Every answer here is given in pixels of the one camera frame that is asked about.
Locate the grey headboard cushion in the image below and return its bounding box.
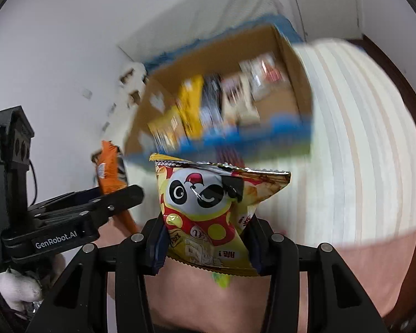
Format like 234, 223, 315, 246
118, 0, 285, 59

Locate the black cable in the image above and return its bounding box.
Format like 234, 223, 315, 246
27, 160, 39, 205

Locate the white chocolate sticks box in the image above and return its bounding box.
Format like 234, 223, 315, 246
220, 73, 260, 125

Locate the person's left hand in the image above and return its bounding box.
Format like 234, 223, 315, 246
0, 253, 66, 313

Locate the blue duvet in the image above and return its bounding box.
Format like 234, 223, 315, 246
142, 14, 304, 73

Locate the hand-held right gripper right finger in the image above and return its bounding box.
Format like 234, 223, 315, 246
241, 217, 389, 333

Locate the yellow panda snack packet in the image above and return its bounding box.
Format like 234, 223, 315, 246
150, 153, 292, 277

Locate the bear print long pillow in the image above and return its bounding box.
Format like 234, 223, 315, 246
100, 60, 149, 132

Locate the green snack packet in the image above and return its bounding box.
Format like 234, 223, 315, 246
210, 272, 233, 289

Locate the cat print striped blanket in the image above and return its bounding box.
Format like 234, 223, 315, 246
97, 38, 416, 333

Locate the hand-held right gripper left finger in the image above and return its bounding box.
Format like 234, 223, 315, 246
26, 215, 170, 333

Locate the long white red packet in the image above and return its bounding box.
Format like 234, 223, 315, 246
239, 52, 292, 102

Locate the yellow chips packet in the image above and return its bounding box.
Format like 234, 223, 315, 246
147, 106, 186, 150

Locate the white door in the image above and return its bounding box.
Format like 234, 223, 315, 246
284, 0, 364, 42

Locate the yellow black snack packet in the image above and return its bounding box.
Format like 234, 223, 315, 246
177, 74, 226, 137

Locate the plain orange snack packet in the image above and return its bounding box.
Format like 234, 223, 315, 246
92, 140, 139, 234

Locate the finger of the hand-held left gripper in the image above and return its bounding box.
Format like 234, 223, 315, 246
35, 185, 145, 229
28, 188, 103, 216

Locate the cardboard box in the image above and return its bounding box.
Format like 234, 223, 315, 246
123, 24, 314, 177

